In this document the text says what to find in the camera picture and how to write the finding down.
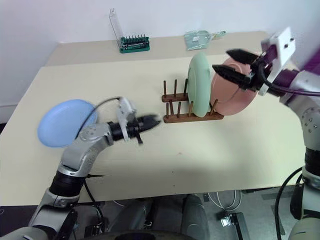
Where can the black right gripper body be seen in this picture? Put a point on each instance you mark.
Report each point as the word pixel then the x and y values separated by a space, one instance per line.
pixel 260 75

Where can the clear plastic bag with contents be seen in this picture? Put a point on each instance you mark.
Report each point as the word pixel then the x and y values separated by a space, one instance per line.
pixel 197 40

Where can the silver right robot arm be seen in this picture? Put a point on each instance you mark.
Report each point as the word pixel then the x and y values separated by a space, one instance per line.
pixel 310 125

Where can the green plate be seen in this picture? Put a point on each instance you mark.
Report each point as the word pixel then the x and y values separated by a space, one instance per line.
pixel 198 85

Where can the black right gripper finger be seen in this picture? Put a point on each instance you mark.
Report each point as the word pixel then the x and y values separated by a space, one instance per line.
pixel 241 55
pixel 231 74

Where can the wooden dish rack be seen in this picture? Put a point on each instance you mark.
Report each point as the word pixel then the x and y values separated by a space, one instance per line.
pixel 185 118

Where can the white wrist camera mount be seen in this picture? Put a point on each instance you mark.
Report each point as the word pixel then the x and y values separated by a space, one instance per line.
pixel 124 107
pixel 285 42

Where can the pink plate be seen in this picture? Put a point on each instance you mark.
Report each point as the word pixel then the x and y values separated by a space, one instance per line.
pixel 230 100

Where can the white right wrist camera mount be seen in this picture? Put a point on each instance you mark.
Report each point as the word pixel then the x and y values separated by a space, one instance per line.
pixel 285 42

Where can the dark grey rounded shape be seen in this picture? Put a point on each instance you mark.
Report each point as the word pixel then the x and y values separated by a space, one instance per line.
pixel 196 217

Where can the black box with white label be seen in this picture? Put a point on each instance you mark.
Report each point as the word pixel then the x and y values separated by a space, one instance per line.
pixel 232 222

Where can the green screwdriver bit set case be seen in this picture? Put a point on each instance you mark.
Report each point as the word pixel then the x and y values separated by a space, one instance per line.
pixel 135 45

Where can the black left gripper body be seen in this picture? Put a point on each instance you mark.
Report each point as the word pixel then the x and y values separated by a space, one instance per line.
pixel 136 127

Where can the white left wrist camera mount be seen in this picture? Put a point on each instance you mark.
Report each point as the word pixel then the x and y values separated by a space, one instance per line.
pixel 124 107

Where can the blue plate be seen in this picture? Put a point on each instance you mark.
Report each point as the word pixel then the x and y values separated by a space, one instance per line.
pixel 62 122

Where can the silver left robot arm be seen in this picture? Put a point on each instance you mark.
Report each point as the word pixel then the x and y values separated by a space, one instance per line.
pixel 82 150

